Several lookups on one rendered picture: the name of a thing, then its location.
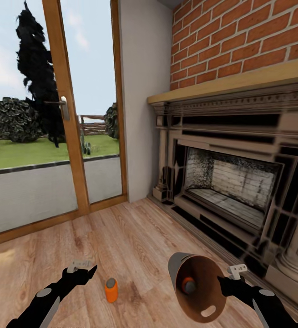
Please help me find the trash can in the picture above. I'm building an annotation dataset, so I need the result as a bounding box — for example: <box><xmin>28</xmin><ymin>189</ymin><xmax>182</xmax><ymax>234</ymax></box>
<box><xmin>168</xmin><ymin>252</ymin><xmax>227</xmax><ymax>324</ymax></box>

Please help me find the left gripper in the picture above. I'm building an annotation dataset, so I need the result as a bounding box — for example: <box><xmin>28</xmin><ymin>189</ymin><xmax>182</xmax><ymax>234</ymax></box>
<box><xmin>62</xmin><ymin>265</ymin><xmax>97</xmax><ymax>291</ymax></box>

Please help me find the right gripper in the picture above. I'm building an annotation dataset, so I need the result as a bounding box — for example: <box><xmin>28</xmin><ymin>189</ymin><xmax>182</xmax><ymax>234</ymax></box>
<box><xmin>218</xmin><ymin>275</ymin><xmax>251</xmax><ymax>303</ymax></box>

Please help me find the can of soda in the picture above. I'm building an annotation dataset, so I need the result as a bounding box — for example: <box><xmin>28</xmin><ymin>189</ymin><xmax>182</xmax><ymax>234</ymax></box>
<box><xmin>105</xmin><ymin>277</ymin><xmax>118</xmax><ymax>303</ymax></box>
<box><xmin>176</xmin><ymin>267</ymin><xmax>196</xmax><ymax>294</ymax></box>

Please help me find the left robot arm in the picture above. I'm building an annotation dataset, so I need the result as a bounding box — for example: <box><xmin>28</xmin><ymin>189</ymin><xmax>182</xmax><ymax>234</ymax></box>
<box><xmin>6</xmin><ymin>259</ymin><xmax>97</xmax><ymax>328</ymax></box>

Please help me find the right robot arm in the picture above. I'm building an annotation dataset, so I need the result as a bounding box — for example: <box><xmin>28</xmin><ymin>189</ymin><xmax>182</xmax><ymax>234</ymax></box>
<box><xmin>218</xmin><ymin>264</ymin><xmax>298</xmax><ymax>328</ymax></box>

